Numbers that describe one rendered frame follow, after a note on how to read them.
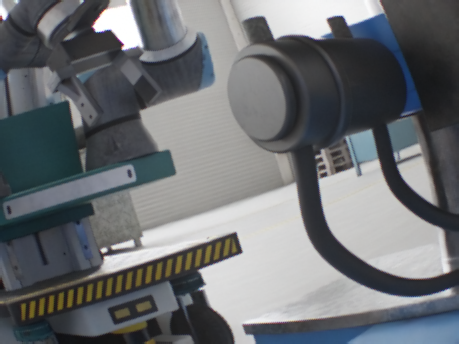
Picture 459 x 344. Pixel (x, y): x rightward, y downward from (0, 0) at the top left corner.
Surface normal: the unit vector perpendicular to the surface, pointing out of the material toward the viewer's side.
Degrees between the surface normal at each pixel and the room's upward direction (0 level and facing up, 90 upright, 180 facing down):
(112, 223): 90
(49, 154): 90
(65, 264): 90
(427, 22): 90
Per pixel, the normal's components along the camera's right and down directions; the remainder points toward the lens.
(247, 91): -0.78, 0.24
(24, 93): 0.67, -0.21
